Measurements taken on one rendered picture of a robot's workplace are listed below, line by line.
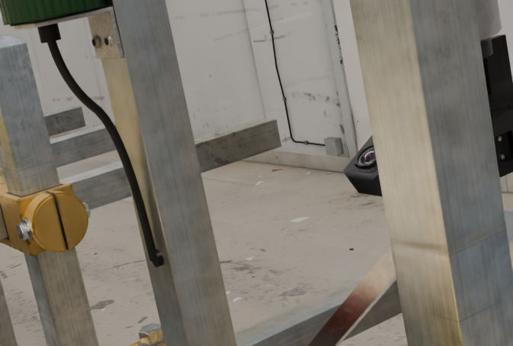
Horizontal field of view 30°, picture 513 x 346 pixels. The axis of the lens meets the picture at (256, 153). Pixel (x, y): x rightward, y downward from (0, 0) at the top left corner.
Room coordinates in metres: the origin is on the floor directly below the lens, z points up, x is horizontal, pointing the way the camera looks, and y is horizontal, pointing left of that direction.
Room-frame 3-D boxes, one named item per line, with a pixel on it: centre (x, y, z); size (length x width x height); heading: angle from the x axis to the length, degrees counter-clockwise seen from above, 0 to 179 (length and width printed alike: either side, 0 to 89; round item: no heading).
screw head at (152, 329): (0.66, 0.10, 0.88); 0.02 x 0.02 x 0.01
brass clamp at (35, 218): (0.83, 0.21, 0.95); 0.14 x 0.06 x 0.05; 32
